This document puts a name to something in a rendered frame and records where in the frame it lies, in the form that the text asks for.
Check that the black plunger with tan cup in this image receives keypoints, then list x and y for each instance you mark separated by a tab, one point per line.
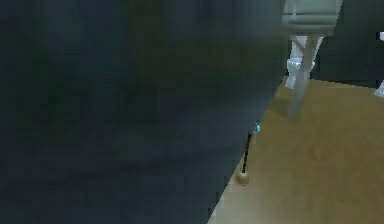
246	156

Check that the white object on floor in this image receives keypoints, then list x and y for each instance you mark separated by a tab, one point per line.
380	90

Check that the white fixture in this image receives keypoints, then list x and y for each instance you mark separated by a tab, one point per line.
382	36

